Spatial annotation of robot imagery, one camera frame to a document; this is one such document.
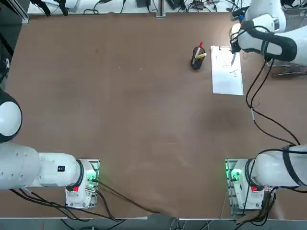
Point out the blue pen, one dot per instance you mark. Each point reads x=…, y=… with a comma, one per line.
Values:
x=233, y=58

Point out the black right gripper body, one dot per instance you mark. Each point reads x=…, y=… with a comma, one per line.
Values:
x=234, y=46

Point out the red black hub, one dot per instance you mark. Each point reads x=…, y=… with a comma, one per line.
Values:
x=199, y=3

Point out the white round desk lamp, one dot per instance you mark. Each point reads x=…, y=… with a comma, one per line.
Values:
x=236, y=30

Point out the white A4 paper sheet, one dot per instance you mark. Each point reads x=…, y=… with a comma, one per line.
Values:
x=225, y=81

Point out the silver mesh tray rack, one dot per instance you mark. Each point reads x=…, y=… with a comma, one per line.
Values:
x=297, y=19

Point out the red pen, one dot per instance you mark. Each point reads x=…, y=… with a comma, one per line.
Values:
x=201, y=45

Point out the black mesh pen holder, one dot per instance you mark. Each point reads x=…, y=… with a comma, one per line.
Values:
x=197, y=63

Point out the aluminium camera post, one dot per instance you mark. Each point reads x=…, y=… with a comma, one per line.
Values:
x=161, y=9

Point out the white clipboard with metal clip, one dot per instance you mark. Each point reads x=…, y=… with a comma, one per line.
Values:
x=225, y=48

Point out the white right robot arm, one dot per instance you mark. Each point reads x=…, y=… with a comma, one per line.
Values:
x=268, y=165

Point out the yellow marker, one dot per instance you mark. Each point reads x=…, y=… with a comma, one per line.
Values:
x=202, y=55

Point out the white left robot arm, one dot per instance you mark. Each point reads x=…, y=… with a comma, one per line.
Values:
x=24, y=163

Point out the steel arm base plate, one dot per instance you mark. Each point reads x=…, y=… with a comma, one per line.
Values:
x=228, y=165
x=96, y=163

